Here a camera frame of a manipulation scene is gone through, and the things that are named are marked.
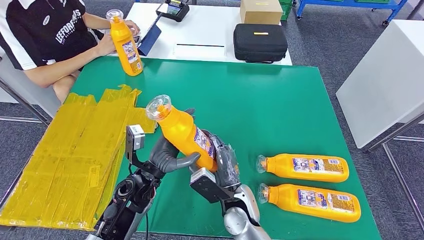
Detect person's left hand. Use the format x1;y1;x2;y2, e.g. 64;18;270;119
124;19;141;36

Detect person's right hand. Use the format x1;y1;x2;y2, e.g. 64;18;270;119
96;33;117;57

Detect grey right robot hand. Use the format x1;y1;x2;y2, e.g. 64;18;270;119
202;129;242;190

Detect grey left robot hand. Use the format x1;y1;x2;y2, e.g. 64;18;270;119
149;107;202;175

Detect orange detergent bottle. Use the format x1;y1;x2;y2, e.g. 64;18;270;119
105;9;144;77
145;94;218;173
255;153;350;183
257;183;362;223

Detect blue tablet cover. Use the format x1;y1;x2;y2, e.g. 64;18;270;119
137;15;163;57

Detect black remote controller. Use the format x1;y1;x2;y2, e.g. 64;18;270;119
155;0;191;23

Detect person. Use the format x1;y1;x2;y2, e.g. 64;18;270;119
0;0;141;104

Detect black pen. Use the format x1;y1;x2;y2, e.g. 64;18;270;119
176;43;225;48

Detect white table with metal legs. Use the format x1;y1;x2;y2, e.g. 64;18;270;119
0;52;63;127
335;19;424;233

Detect yellow taped cardboard mat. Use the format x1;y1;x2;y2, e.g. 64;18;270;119
0;84;158;231

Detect black zip carrying case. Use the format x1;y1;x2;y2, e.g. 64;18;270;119
233;23;288;64

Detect brown cardboard box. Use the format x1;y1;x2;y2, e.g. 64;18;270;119
239;0;284;26

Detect blue wheeled metal rack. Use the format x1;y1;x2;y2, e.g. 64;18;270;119
293;0;409;27

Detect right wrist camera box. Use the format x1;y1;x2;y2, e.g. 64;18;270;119
189;167;233;204

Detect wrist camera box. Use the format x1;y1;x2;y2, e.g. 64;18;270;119
125;124;147;165
189;167;233;204

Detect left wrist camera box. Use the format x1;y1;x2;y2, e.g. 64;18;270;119
125;124;147;165

